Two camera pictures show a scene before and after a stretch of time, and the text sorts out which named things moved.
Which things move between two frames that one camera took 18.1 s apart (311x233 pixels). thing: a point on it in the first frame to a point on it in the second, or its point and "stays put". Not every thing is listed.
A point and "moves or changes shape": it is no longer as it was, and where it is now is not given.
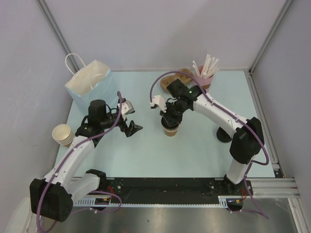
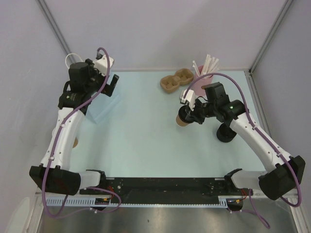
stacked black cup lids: (222, 135) stays put
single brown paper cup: (170, 133) moves or changes shape
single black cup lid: (164, 124) moves or changes shape
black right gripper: (171, 119) to (193, 115)
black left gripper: (131, 128) to (93, 70)
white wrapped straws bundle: (209, 68) stays put
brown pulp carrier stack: (166, 80) stays put
